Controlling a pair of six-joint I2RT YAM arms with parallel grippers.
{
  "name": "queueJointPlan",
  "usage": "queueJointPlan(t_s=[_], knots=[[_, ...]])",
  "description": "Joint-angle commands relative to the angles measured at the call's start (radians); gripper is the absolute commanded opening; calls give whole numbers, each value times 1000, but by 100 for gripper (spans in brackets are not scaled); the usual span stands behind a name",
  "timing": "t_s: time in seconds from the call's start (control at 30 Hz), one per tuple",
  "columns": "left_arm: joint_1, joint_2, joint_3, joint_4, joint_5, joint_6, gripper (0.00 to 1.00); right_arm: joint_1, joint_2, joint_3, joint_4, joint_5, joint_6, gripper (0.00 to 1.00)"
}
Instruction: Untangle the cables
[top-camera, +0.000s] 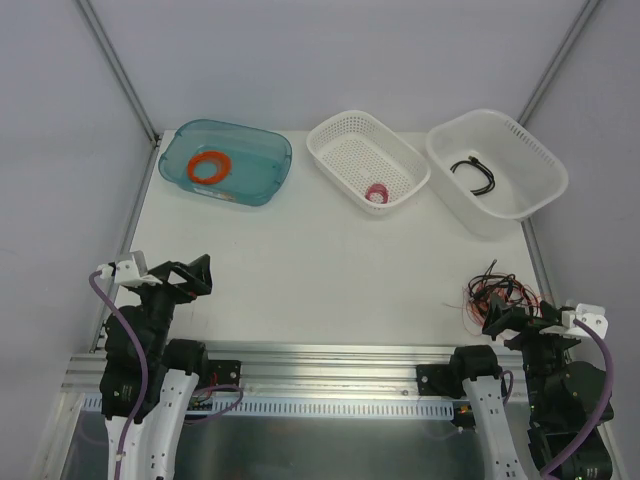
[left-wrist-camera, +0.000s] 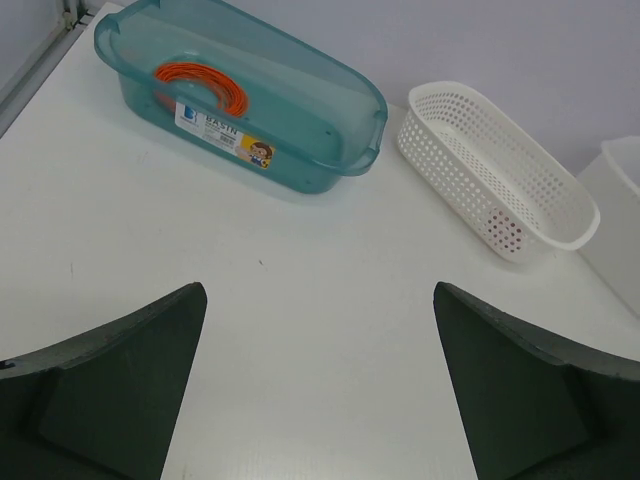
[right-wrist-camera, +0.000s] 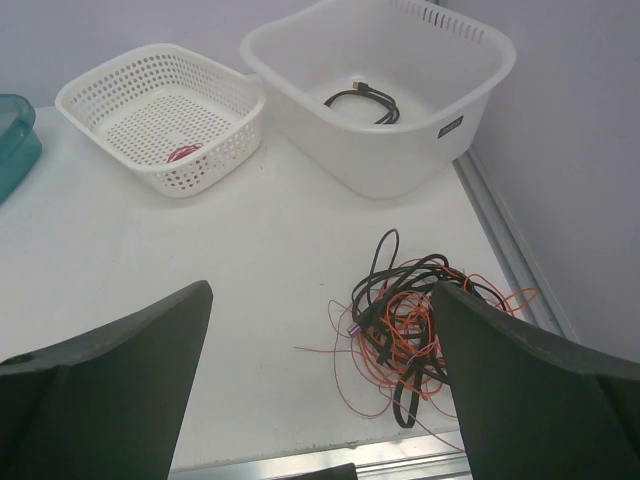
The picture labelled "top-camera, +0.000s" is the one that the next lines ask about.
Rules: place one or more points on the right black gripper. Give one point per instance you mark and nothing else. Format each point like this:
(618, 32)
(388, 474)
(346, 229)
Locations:
(529, 324)

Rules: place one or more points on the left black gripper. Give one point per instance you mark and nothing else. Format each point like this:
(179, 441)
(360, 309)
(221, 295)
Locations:
(167, 279)

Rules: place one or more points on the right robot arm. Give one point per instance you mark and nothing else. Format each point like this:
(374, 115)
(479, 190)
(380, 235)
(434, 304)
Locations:
(569, 376)

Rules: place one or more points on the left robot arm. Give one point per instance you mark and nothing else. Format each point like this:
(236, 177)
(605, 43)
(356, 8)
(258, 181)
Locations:
(149, 379)

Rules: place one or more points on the teal transparent plastic bin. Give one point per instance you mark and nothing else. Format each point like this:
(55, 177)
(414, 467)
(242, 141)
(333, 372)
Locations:
(226, 161)

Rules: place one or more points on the white translucent plastic tub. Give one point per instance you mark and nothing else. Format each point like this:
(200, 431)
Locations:
(491, 173)

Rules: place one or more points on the white perforated plastic basket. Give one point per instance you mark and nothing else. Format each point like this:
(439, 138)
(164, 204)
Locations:
(367, 161)

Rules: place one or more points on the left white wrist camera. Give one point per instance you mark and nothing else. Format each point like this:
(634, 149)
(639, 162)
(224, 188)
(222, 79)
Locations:
(128, 270)

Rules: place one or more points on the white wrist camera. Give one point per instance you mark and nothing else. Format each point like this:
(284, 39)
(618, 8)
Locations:
(592, 316)
(128, 270)

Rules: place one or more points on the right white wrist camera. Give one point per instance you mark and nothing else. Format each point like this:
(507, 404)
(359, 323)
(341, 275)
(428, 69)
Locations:
(592, 316)

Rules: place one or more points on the aluminium mounting rail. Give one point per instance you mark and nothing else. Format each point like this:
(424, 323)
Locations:
(329, 371)

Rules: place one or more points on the white slotted cable duct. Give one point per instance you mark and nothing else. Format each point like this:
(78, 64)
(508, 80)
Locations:
(433, 410)

